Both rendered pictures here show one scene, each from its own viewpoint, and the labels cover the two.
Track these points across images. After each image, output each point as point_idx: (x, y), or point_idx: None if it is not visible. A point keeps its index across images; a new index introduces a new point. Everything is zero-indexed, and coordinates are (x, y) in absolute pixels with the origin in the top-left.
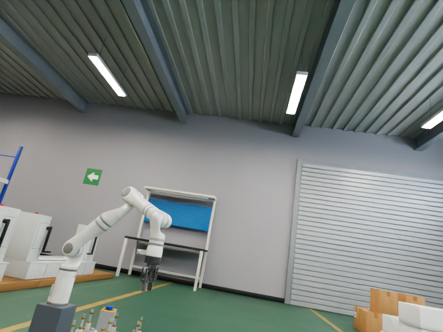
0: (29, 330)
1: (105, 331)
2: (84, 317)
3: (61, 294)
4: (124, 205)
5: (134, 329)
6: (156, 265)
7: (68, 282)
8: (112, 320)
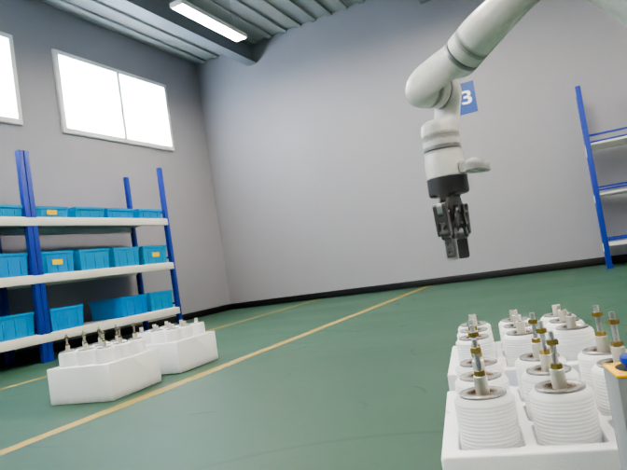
0: None
1: (582, 384)
2: (607, 319)
3: None
4: None
5: (469, 320)
6: (438, 199)
7: None
8: (609, 397)
